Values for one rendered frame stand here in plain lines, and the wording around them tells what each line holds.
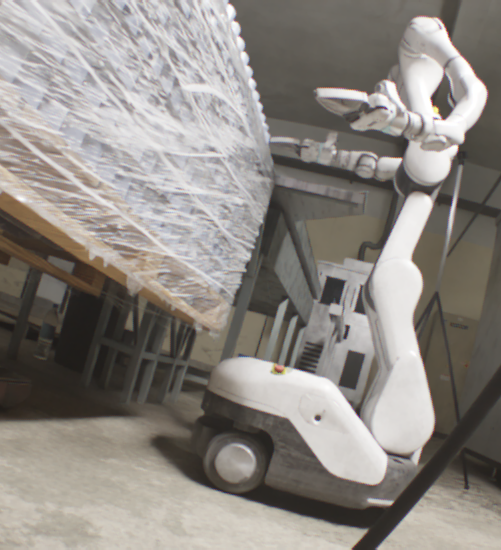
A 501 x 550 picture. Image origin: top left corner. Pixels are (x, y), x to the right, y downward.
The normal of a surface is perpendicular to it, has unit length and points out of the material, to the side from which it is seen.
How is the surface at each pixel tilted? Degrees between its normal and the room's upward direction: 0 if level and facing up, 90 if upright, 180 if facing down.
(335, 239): 90
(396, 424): 90
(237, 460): 90
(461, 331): 90
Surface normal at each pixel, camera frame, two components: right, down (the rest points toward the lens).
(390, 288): -0.04, -0.19
